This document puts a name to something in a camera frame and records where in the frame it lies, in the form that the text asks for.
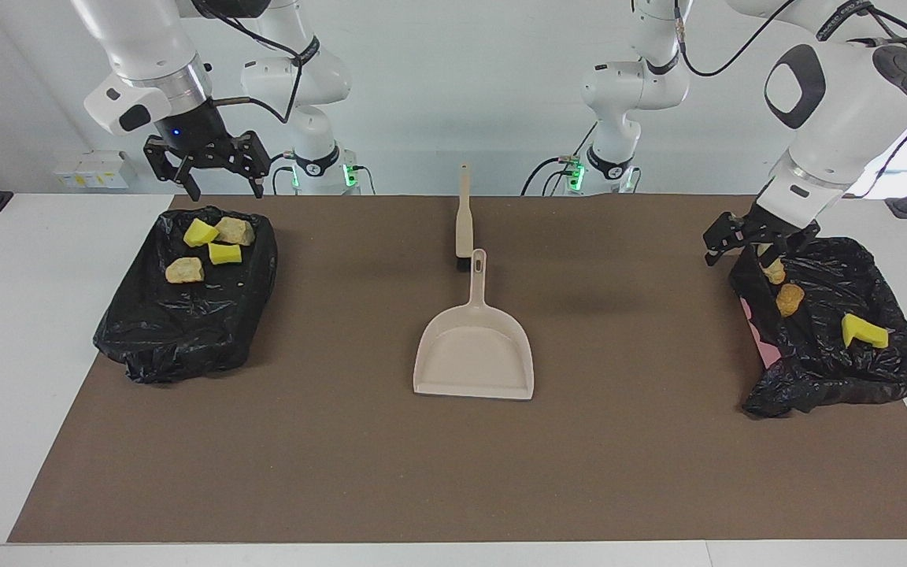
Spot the pink plastic bin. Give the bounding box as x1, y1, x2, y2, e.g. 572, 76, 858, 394
739, 298, 781, 369

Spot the white electrical box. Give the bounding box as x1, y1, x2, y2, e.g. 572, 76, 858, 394
54, 150, 139, 190

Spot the brown cork lump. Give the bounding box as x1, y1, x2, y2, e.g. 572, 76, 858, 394
776, 283, 806, 318

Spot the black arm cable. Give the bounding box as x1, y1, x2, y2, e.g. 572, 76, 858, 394
672, 0, 907, 199
200, 0, 322, 124

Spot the black left base cable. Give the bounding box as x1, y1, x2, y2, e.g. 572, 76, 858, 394
520, 118, 584, 196

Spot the notched yellow sponge piece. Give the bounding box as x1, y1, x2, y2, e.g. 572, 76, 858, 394
842, 313, 890, 350

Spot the beige plastic dustpan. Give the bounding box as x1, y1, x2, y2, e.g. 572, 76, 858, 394
412, 248, 536, 402

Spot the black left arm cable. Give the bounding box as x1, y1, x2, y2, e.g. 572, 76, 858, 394
672, 0, 907, 199

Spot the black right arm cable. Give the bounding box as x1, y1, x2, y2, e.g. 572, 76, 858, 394
200, 0, 322, 124

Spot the black trash bag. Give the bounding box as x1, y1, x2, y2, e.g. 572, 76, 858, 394
729, 236, 907, 418
93, 206, 279, 385

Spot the brown table mat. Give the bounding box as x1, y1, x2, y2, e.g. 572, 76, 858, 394
7, 195, 907, 544

